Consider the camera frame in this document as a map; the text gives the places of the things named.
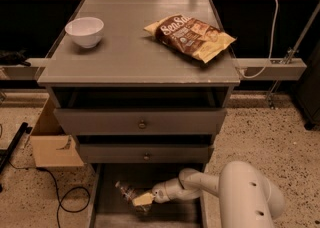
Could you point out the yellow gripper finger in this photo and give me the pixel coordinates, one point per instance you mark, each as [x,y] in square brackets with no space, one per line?
[143,199]

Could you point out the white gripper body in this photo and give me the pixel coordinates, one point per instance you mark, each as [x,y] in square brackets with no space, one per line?
[161,194]

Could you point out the clear plastic water bottle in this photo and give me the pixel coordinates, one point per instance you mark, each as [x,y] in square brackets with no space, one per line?
[129,194]

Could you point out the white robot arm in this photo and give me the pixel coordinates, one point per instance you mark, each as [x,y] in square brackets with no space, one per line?
[247,199]

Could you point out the grey open bottom drawer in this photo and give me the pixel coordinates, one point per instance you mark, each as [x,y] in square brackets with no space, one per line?
[109,209]

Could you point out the round middle drawer knob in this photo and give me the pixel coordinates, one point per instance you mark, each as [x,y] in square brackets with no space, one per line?
[146,156]

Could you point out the round drawer knob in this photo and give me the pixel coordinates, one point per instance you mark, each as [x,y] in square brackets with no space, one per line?
[146,156]
[142,124]

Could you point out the grey middle drawer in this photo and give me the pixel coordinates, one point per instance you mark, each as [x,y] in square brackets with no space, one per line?
[133,153]

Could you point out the round top drawer knob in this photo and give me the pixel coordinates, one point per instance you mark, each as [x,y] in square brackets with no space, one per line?
[142,124]

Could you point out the grey drawer cabinet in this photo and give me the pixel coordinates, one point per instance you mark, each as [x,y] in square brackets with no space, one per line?
[128,69]

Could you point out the grey top drawer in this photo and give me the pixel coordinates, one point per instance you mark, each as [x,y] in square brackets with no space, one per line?
[125,121]

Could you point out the cardboard box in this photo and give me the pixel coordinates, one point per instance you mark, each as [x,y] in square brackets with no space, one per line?
[51,146]

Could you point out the black metal stand leg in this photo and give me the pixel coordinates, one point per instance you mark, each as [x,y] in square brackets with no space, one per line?
[6,154]

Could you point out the brown yellow chip bag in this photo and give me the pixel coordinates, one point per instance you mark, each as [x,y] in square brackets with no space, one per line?
[190,36]

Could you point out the white ceramic bowl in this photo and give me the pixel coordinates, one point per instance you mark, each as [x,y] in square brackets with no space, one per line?
[86,32]

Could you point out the black object on rail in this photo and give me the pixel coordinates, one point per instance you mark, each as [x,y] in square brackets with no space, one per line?
[10,58]

